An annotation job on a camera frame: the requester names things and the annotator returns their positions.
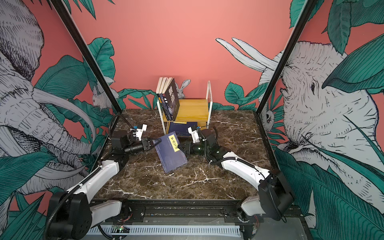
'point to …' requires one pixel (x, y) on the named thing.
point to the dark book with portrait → (171, 96)
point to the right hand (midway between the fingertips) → (177, 146)
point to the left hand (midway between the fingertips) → (160, 139)
